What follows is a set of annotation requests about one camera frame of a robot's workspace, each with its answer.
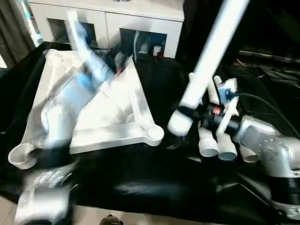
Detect white plastic table top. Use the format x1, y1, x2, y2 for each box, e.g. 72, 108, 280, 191
8, 48, 165, 169

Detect black plastic mat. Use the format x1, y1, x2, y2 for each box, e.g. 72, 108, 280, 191
0, 45, 300, 222

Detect white glass-door cabinet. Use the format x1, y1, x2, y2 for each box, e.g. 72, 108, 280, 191
28, 0, 184, 59

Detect grey curtain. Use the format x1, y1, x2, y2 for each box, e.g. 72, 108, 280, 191
0, 0, 43, 66

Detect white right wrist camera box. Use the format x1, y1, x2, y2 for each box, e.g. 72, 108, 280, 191
216, 79, 240, 141

